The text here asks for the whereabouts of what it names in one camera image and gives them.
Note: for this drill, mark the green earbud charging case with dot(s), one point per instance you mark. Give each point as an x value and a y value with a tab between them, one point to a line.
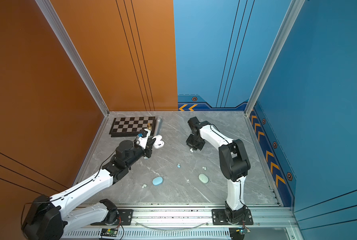
203	178

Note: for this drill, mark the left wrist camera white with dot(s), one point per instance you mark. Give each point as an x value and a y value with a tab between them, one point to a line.
142	138

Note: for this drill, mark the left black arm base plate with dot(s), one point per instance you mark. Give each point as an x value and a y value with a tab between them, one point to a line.
116	217

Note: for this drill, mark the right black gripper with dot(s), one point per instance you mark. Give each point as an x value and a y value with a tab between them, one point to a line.
188	142

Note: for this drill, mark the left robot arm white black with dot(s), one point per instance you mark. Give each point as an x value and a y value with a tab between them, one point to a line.
49	218

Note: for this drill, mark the white earbud charging case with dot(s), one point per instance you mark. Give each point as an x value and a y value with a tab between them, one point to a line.
158	142

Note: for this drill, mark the right aluminium corner post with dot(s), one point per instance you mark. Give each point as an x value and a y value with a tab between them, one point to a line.
279	41

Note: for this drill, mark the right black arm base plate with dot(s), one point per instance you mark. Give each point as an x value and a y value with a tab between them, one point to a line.
223	216

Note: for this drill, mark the aluminium corner post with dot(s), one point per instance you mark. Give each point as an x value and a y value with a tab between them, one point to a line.
279	41
63	37

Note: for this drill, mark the black white chessboard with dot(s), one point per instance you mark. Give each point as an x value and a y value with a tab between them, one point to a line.
130	126

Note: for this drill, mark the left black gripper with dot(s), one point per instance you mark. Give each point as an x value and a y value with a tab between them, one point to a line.
149	147

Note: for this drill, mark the left aluminium corner post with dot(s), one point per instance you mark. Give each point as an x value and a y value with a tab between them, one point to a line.
63	37

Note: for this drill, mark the right green circuit board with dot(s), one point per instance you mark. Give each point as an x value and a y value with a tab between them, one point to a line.
243	231

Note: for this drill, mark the left green circuit board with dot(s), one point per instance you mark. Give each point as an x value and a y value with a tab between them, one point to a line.
108	234

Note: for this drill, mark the silver microphone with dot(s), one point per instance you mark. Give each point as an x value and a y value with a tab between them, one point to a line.
157	127

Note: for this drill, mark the blue earbud charging case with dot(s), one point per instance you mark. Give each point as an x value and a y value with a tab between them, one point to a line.
157	181

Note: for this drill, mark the green circuit board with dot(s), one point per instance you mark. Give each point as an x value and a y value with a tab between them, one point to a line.
243	231
108	234

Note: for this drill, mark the aluminium front rail frame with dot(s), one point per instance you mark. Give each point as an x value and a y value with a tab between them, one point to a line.
194	222

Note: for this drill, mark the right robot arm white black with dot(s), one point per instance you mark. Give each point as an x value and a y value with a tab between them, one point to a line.
234	164

